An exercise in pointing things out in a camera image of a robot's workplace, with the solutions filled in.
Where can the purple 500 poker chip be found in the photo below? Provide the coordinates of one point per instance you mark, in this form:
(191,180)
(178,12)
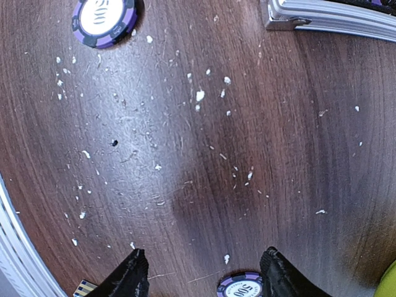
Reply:
(244,284)
(102,23)

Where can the green plate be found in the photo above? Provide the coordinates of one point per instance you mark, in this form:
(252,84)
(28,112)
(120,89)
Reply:
(387,284)

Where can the aluminium poker case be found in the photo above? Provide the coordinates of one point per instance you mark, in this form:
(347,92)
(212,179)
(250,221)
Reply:
(371,18)

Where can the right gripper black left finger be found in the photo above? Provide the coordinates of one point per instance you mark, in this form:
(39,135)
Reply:
(128,279)

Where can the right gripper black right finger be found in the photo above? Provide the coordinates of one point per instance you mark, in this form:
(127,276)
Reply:
(281,278)

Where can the front aluminium rail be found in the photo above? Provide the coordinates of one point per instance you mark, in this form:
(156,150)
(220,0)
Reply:
(20,262)

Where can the blue gold card box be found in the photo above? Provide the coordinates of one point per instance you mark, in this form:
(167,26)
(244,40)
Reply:
(83,289)

